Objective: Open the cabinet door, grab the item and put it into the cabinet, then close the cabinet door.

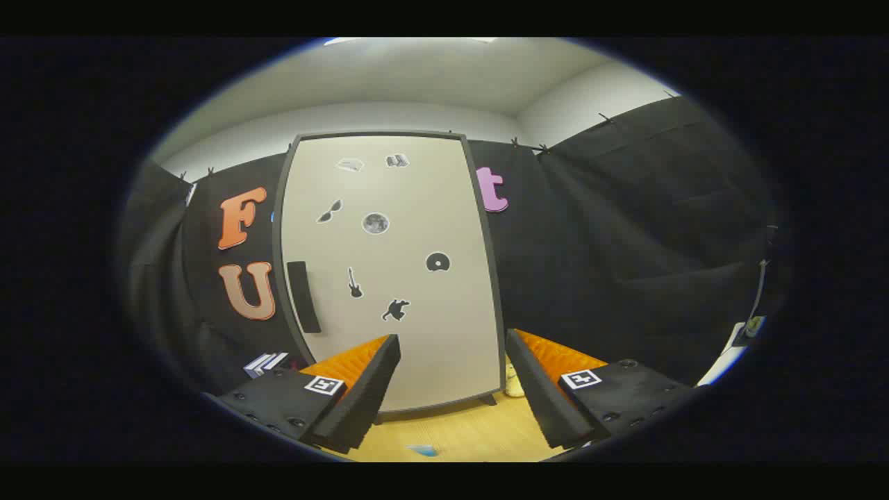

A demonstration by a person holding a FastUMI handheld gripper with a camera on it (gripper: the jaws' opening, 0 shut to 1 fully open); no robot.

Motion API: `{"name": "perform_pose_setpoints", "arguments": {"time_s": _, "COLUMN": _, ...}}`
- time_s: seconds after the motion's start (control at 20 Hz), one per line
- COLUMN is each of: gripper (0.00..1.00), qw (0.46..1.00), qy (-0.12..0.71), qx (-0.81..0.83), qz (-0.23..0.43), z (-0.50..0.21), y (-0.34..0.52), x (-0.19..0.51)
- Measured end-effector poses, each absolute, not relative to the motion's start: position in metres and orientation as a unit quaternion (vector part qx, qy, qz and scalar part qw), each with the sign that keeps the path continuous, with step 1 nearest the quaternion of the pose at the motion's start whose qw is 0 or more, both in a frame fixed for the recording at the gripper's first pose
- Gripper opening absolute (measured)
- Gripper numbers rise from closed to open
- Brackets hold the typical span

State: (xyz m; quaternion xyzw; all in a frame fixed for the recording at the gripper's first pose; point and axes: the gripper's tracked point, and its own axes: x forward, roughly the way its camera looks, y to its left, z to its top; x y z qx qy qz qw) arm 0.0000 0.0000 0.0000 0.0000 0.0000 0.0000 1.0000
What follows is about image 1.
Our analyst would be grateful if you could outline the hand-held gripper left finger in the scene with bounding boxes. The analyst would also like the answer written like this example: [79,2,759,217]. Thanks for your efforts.
[219,334,401,454]

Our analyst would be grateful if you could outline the white side table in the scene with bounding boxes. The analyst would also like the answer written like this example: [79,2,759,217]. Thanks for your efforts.
[697,321,765,387]

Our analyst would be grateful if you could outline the white cabinet door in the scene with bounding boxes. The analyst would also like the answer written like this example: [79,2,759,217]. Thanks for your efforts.
[278,133,504,414]

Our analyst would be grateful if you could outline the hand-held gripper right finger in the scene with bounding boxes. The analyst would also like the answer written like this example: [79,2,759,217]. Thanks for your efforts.
[505,328,695,450]

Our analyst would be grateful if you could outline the grey cabinet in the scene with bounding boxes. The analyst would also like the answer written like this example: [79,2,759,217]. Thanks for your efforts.
[272,129,506,424]

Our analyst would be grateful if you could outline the black cabinet door handle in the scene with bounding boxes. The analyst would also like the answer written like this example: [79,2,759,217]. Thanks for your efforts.
[287,261,322,334]

